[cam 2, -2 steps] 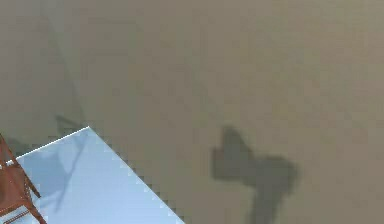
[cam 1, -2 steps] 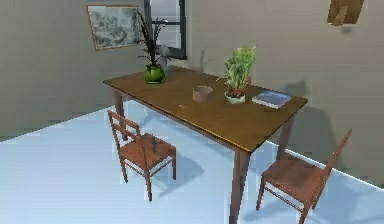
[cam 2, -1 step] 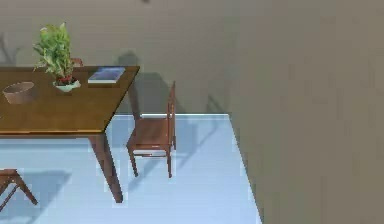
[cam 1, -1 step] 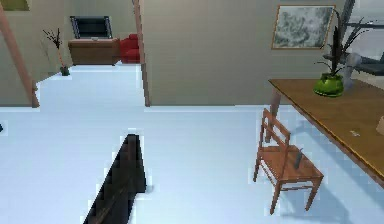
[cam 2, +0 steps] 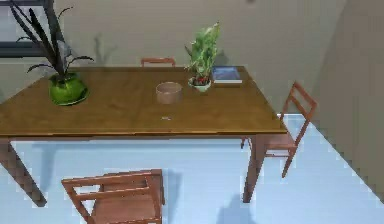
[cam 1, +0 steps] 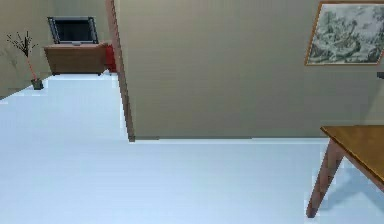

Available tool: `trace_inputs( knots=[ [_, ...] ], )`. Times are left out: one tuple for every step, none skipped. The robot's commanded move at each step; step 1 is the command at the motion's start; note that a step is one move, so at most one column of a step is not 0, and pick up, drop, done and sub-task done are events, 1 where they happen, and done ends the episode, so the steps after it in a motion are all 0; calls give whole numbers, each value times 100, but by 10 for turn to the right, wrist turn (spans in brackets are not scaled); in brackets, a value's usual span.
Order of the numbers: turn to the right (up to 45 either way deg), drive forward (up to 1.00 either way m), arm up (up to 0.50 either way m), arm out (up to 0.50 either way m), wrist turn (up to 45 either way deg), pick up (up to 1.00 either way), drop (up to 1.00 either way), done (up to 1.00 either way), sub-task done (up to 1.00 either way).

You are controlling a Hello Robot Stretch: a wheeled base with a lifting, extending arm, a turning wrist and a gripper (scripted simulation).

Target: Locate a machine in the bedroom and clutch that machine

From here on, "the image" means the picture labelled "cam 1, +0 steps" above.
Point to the small dark wall object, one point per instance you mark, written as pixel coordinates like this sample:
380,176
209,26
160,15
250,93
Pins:
381,75

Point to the brown wooden tv cabinet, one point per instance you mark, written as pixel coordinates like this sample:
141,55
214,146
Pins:
76,59

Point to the red object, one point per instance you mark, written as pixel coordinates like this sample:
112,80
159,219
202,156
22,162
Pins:
111,59

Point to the black television set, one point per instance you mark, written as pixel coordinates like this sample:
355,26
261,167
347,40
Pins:
74,30

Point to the bare twig house plant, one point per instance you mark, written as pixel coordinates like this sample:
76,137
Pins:
27,53

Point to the brown wooden table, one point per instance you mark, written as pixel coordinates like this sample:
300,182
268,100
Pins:
363,146

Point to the framed grey picture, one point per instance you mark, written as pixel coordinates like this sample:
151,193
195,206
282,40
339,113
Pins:
348,33

